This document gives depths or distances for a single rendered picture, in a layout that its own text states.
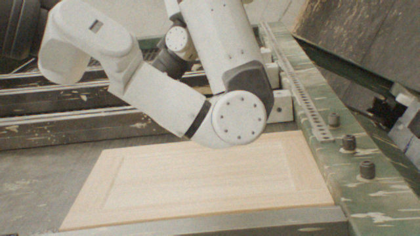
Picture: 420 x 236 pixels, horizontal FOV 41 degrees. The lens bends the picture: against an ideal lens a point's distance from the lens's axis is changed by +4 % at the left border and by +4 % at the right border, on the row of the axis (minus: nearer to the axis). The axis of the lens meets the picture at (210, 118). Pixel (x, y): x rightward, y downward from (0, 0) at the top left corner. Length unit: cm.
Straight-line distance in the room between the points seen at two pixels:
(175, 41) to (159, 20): 504
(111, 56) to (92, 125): 74
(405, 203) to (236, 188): 31
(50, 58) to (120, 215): 36
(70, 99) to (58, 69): 101
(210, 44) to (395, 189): 40
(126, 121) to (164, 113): 68
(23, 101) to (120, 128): 49
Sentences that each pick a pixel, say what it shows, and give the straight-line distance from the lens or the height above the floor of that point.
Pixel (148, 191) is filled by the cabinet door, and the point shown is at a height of 118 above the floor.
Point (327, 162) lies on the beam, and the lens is 107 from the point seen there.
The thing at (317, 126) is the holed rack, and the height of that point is 89.
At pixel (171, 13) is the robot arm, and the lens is 149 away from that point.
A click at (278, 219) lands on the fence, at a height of 99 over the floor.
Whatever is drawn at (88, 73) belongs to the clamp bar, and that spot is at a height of 148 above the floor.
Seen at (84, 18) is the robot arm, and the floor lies 138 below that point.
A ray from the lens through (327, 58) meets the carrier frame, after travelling 282.
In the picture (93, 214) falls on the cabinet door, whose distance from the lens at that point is 106.
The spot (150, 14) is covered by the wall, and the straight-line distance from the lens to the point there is 647.
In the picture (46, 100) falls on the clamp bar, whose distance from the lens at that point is 184.
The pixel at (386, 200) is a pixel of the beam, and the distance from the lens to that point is 94.
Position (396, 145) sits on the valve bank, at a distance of 124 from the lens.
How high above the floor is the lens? 127
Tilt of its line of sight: 7 degrees down
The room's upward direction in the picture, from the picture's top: 65 degrees counter-clockwise
